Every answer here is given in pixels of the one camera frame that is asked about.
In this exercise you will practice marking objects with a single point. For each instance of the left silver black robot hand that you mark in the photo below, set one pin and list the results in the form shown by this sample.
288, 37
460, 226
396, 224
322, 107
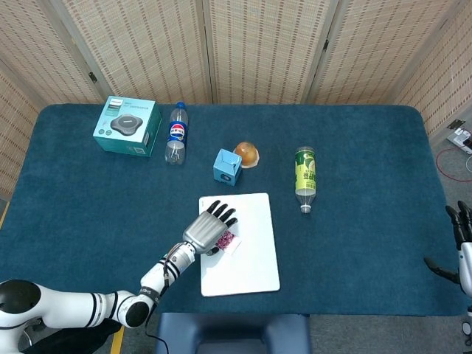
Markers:
204, 228

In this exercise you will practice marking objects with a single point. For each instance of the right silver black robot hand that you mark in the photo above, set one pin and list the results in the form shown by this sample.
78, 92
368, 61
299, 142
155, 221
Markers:
465, 254

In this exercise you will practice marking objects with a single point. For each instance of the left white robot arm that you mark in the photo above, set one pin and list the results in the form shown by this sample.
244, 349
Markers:
73, 308

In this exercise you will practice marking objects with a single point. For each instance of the blue padded robot base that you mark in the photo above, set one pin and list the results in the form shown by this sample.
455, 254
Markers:
232, 332

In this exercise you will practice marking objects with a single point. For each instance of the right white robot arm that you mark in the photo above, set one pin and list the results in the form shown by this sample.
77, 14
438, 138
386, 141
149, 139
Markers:
469, 308

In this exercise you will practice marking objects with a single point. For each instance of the white rectangular tray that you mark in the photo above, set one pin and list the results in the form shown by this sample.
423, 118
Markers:
250, 265

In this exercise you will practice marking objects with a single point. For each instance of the small light blue box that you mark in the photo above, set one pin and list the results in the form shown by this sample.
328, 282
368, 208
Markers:
225, 169

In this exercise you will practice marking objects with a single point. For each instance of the orange jelly cup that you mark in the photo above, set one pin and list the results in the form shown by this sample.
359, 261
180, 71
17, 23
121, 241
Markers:
248, 153

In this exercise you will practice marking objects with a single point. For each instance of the empty Pepsi plastic bottle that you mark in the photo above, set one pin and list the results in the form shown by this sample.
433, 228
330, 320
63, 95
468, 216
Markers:
177, 132

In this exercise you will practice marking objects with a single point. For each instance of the dark teal table cloth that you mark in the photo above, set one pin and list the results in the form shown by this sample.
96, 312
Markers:
350, 250

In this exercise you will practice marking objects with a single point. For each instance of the green label plastic bottle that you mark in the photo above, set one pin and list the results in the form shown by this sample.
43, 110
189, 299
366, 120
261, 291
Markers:
306, 173

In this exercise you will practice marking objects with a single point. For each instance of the white power strip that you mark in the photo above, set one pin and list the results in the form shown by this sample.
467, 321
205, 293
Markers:
461, 138

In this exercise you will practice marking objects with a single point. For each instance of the teal speaker product box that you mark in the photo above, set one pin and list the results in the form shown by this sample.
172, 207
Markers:
125, 127

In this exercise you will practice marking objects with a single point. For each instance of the black fabric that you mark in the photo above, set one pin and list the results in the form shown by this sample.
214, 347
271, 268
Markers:
73, 337

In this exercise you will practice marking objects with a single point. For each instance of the woven folding screen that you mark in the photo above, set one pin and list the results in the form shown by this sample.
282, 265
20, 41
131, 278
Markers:
258, 48

